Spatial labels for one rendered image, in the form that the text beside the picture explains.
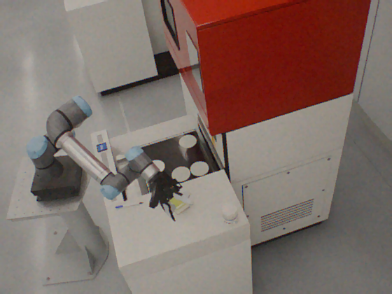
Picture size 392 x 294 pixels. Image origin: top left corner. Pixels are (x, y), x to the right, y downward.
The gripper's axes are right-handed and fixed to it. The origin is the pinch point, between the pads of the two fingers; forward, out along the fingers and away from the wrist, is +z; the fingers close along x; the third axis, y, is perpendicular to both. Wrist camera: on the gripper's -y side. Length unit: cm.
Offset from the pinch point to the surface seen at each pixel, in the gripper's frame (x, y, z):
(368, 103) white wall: -7, 229, 33
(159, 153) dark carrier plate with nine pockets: 33, 49, -35
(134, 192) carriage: 43, 25, -26
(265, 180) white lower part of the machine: 9, 72, 16
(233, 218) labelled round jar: 0.0, 21.2, 16.3
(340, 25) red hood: -80, 62, -13
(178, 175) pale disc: 26, 42, -18
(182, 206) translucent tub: 14.7, 17.0, -3.5
